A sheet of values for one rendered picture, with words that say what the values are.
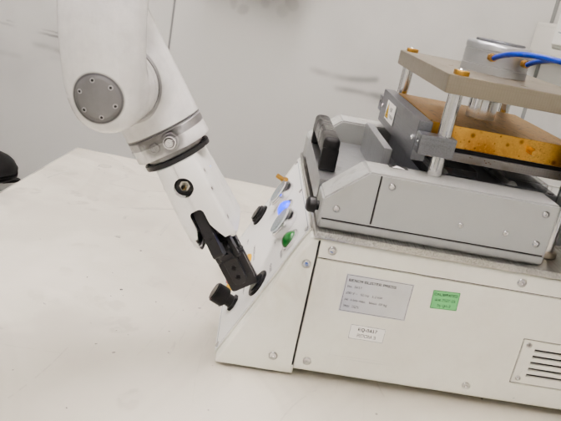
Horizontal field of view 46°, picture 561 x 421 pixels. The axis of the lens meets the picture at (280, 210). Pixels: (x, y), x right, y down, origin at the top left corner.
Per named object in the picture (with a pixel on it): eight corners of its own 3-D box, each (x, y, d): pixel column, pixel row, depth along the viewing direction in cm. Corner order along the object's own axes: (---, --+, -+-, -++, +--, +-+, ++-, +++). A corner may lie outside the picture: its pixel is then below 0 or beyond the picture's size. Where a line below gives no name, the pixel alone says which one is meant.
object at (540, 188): (456, 156, 95) (460, 141, 94) (493, 164, 95) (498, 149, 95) (498, 195, 77) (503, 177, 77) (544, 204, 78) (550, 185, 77)
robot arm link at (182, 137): (194, 119, 67) (207, 145, 67) (202, 103, 75) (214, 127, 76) (119, 153, 68) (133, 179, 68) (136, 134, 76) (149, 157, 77)
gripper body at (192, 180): (199, 140, 67) (246, 235, 70) (208, 120, 76) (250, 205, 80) (132, 170, 68) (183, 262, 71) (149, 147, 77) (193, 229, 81)
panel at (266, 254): (229, 253, 105) (300, 159, 101) (215, 352, 77) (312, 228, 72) (219, 246, 105) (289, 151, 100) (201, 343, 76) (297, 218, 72)
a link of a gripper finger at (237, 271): (230, 240, 72) (257, 291, 74) (232, 230, 75) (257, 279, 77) (204, 251, 73) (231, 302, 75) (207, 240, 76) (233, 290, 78)
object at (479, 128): (507, 142, 95) (527, 75, 92) (573, 186, 74) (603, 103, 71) (390, 120, 94) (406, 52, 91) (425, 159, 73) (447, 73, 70)
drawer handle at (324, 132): (324, 144, 92) (331, 115, 91) (334, 172, 78) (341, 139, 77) (310, 141, 92) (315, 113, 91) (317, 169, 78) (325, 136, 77)
